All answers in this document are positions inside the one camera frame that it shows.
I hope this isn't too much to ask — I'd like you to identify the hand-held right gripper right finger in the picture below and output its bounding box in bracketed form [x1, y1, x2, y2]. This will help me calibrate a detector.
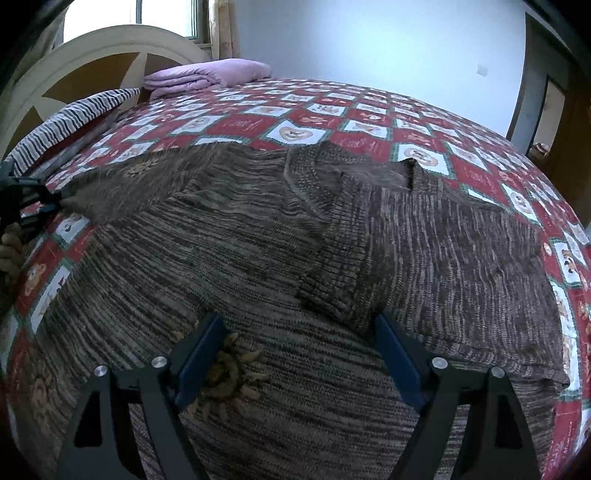
[373, 314, 543, 480]

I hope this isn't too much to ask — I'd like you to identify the light curtain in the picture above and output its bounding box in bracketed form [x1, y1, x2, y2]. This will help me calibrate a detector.
[210, 0, 238, 61]

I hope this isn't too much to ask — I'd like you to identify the red printed bedspread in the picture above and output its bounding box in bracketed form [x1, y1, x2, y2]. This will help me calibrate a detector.
[0, 78, 591, 480]

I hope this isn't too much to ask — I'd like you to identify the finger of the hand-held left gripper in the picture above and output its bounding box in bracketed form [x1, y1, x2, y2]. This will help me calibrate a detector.
[0, 178, 63, 206]
[16, 205, 60, 241]

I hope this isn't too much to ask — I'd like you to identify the brown knit sweater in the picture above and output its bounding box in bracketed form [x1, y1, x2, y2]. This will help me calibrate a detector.
[9, 141, 571, 480]

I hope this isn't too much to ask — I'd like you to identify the brown wooden door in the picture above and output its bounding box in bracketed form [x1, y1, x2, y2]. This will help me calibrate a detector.
[547, 78, 591, 232]

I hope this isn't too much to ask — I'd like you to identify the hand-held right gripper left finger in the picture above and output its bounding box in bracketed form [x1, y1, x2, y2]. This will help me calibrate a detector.
[55, 313, 228, 480]

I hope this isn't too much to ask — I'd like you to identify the striped pillow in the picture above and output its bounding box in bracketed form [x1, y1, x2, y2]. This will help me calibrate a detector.
[2, 87, 141, 176]

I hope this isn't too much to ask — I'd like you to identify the dark door frame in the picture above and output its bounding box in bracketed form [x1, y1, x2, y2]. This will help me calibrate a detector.
[505, 11, 575, 155]

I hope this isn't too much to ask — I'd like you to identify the window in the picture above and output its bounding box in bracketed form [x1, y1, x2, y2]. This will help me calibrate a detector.
[62, 0, 213, 47]

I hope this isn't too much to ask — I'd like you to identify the person's left hand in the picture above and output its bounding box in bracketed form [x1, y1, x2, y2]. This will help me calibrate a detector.
[0, 233, 23, 278]

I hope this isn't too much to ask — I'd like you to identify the lilac pillow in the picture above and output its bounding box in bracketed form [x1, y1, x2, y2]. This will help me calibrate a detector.
[143, 58, 273, 99]

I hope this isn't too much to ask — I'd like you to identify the cream wooden headboard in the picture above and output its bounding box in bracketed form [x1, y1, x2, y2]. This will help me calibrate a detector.
[0, 25, 213, 160]

